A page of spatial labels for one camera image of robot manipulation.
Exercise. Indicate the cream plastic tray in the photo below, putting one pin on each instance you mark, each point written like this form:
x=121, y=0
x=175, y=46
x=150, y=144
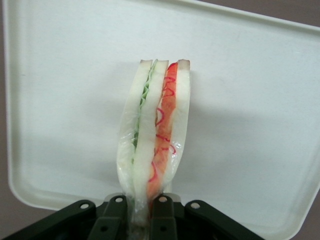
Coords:
x=62, y=100

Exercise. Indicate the triangle sandwich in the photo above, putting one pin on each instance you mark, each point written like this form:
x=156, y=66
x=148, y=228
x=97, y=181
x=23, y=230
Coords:
x=147, y=130

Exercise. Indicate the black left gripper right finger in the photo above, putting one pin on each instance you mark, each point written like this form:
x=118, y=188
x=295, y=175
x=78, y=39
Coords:
x=200, y=220

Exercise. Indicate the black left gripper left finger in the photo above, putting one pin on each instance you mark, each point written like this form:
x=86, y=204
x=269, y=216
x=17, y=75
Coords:
x=75, y=220

